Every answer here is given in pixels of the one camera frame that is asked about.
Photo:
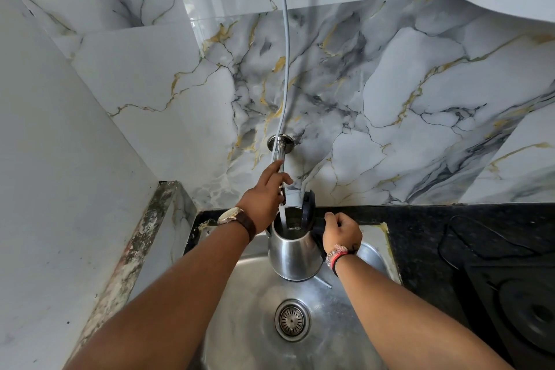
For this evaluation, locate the person's right hand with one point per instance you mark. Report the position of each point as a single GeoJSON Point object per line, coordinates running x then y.
{"type": "Point", "coordinates": [342, 234]}

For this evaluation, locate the person's left hand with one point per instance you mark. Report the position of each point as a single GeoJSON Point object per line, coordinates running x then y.
{"type": "Point", "coordinates": [259, 203]}

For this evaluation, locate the person's left thumb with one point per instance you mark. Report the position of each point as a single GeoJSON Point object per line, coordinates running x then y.
{"type": "Point", "coordinates": [284, 179]}

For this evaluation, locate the person's right thumb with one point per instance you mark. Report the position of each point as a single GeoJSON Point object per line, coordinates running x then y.
{"type": "Point", "coordinates": [329, 220]}

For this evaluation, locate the chrome wall tap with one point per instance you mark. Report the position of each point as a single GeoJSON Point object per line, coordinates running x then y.
{"type": "Point", "coordinates": [279, 145]}

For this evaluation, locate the steel electric kettle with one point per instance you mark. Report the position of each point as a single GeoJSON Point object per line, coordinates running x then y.
{"type": "Point", "coordinates": [292, 255]}

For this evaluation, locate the person's right forearm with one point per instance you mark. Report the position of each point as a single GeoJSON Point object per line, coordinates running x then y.
{"type": "Point", "coordinates": [403, 322]}

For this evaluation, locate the person's left forearm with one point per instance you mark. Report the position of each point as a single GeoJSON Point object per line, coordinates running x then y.
{"type": "Point", "coordinates": [173, 296]}

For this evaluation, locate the round steel sink drain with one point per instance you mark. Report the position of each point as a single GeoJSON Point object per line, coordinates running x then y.
{"type": "Point", "coordinates": [292, 320]}

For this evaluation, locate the stainless steel sink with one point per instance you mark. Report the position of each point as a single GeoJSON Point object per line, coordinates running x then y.
{"type": "Point", "coordinates": [251, 309]}

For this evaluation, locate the black glass stove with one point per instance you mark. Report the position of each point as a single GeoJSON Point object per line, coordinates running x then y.
{"type": "Point", "coordinates": [520, 313]}

